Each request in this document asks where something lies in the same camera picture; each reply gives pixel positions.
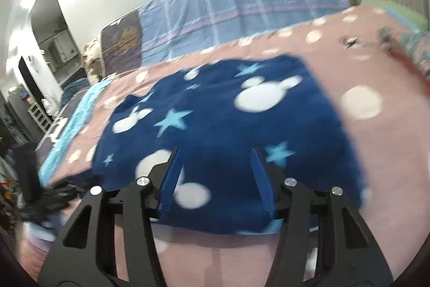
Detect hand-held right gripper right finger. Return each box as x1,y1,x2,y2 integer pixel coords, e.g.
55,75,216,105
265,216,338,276
250,146,393,287

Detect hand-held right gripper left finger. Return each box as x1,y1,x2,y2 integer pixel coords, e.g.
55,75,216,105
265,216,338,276
37,146,184,287

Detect blue star-print fleece jacket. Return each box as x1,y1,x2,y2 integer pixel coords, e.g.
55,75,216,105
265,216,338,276
91,54,367,236

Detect folded pink speckled clothes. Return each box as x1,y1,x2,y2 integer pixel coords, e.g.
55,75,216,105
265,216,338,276
378,25,430,87

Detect light blue blanket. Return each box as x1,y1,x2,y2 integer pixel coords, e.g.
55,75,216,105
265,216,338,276
38,77,113,183

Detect pink polka dot blanket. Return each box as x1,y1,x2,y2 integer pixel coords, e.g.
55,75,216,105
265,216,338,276
20,4,430,284

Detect beige crumpled cloth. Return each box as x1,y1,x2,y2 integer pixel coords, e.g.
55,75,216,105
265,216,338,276
82,38,107,86

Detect dark tree-print cushion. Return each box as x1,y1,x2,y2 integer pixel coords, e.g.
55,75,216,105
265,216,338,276
101,9,142,76

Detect blue plaid pillow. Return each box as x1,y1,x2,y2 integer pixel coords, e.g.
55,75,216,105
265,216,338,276
138,0,350,67

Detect green pillow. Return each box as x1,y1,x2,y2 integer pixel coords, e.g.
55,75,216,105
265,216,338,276
361,0,428,32

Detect arched wall mirror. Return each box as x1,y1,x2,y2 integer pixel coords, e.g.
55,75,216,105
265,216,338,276
28,0,86,86

